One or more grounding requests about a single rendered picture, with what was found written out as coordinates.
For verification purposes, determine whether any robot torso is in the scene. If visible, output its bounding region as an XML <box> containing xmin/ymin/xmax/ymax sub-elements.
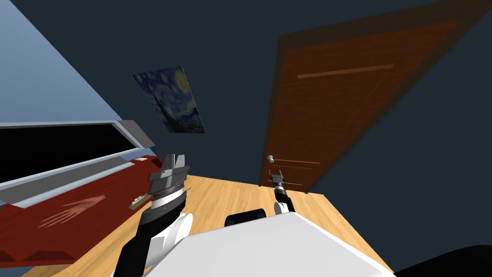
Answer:
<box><xmin>143</xmin><ymin>208</ymin><xmax>397</xmax><ymax>277</ymax></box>

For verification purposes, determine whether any red wooden desk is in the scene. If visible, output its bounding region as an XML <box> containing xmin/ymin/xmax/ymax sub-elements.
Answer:
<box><xmin>0</xmin><ymin>155</ymin><xmax>165</xmax><ymax>269</ymax></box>

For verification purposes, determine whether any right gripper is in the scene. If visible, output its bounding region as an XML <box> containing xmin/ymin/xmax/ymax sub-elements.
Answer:
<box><xmin>269</xmin><ymin>169</ymin><xmax>285</xmax><ymax>189</ymax></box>

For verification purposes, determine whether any black window grey frame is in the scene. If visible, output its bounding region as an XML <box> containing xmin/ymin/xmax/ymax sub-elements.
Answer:
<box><xmin>0</xmin><ymin>119</ymin><xmax>157</xmax><ymax>209</ymax></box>

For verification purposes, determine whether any blue starry night painting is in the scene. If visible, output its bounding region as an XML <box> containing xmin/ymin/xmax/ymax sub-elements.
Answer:
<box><xmin>132</xmin><ymin>65</ymin><xmax>207</xmax><ymax>135</ymax></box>

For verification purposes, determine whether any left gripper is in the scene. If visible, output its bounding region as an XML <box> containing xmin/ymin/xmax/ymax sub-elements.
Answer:
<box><xmin>148</xmin><ymin>154</ymin><xmax>191</xmax><ymax>194</ymax></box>

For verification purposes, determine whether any brown wooden door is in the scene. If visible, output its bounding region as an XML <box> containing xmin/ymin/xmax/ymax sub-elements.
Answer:
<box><xmin>260</xmin><ymin>20</ymin><xmax>463</xmax><ymax>193</ymax></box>

